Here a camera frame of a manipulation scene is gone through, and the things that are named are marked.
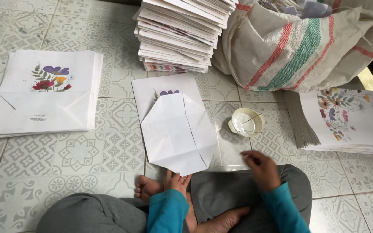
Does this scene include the person's grey trousers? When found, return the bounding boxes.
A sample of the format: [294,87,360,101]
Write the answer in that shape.
[36,164,313,233]

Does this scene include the white glue bowl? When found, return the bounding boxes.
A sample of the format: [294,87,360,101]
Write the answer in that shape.
[228,107,266,138]

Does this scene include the white floral paper bag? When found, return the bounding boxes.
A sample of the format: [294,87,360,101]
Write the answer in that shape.
[131,72,219,177]

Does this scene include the stack of finished floral bags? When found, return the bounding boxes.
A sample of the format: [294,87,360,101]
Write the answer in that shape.
[0,49,104,139]

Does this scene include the striped woven plastic sack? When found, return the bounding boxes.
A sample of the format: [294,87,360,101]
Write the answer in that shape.
[211,0,373,93]

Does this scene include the person's left hand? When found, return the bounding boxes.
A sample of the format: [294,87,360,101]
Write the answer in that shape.
[163,170,192,198]

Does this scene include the person's left foot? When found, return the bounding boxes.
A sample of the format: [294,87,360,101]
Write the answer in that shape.
[134,175,165,203]

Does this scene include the person's right foot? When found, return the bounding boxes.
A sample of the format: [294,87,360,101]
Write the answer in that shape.
[194,206,250,233]

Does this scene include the tall stack of flat bags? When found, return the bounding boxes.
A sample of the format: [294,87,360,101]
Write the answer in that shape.
[133,0,239,74]

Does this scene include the person's right hand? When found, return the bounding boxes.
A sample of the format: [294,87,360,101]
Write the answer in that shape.
[240,150,282,193]

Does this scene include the stack of unfolded floral sheets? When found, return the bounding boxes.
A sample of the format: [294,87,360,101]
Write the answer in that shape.
[284,87,373,155]

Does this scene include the thin glue stick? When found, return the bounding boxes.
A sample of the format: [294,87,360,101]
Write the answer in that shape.
[242,113,262,125]

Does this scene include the person's foot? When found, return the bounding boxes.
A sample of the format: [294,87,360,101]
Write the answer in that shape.
[134,175,165,203]
[194,206,250,233]

